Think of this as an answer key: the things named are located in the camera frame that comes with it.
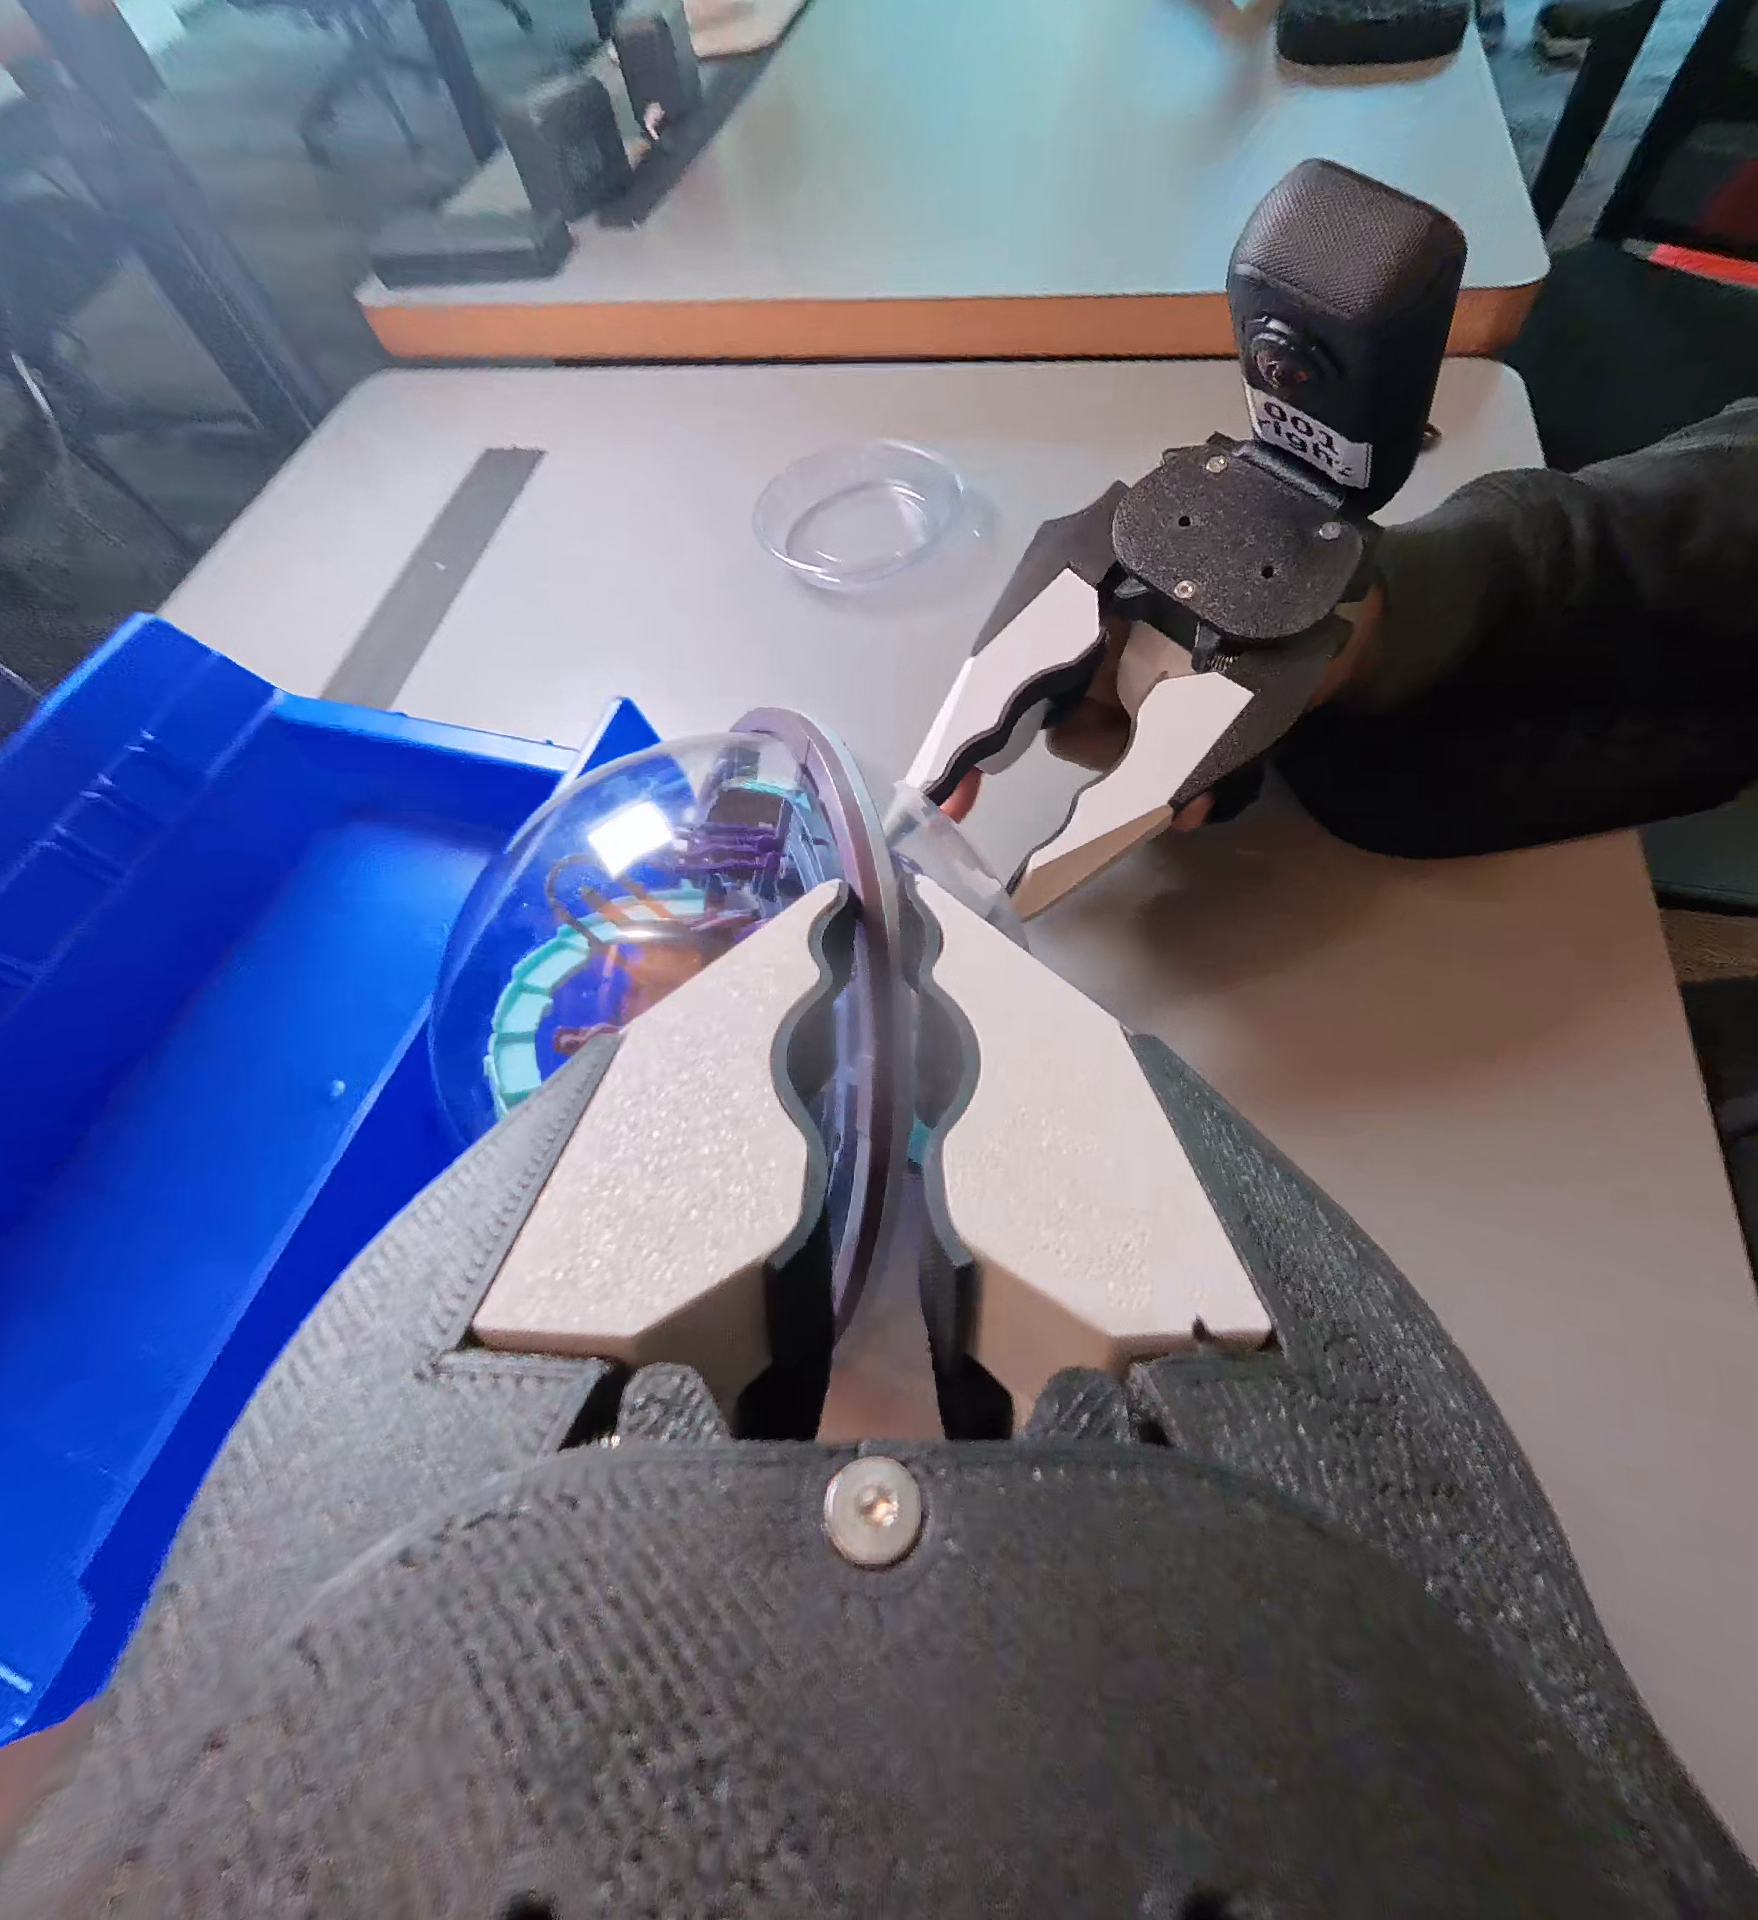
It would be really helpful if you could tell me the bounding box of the black power box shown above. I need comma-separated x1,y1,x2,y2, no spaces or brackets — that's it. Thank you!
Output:
608,5,704,125
496,67,636,221

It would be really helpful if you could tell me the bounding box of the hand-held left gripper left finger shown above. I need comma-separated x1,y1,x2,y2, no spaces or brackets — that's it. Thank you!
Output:
471,881,855,1428

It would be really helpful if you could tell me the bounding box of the person's right forearm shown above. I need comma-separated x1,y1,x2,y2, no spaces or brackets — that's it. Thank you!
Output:
1269,397,1758,861

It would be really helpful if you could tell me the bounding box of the clear plastic dish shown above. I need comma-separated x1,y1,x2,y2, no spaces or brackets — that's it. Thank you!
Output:
752,438,995,599

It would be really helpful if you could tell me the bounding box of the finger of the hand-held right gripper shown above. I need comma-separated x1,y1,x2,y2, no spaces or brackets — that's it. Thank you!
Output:
1014,675,1262,922
909,567,1115,818

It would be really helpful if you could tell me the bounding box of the flat black bar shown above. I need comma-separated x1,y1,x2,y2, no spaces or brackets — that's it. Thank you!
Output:
369,209,575,290

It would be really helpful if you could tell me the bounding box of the black mesh office chair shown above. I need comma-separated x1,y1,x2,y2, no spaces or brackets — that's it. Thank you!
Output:
1505,0,1758,470

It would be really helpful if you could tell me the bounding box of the blue plastic bin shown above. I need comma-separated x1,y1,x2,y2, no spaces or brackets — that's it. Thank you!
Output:
0,610,666,1811

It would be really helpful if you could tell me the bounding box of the clear maze ball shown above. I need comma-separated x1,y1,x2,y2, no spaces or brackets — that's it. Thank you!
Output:
429,705,1035,1351

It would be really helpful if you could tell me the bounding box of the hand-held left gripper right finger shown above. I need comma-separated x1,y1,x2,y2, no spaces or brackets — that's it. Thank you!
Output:
902,877,1274,1428

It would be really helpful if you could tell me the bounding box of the person's right hand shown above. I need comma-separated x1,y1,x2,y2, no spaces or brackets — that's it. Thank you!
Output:
1045,637,1144,770

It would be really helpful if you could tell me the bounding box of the black dimpled wrist rest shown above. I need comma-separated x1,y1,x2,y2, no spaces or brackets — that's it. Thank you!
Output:
1276,0,1468,67

